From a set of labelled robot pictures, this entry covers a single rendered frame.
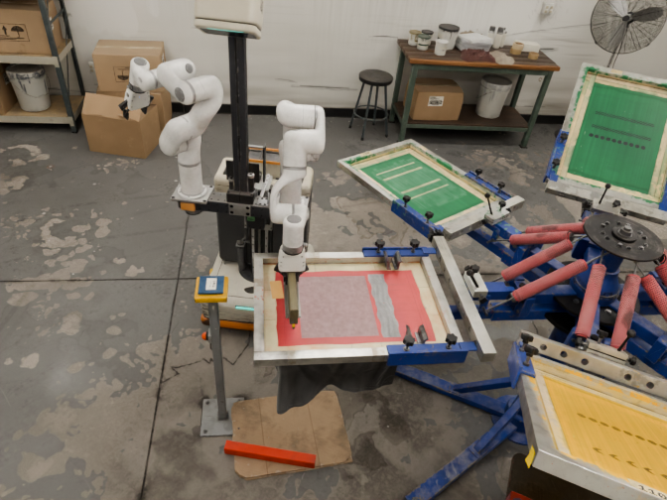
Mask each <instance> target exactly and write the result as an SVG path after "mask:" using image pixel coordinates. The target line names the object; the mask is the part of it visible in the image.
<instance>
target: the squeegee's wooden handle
mask: <svg viewBox="0 0 667 500"><path fill-rule="evenodd" d="M287 276H288V282H287V288H288V303H289V322H290V324H298V318H299V306H298V294H297V282H296V272H287Z"/></svg>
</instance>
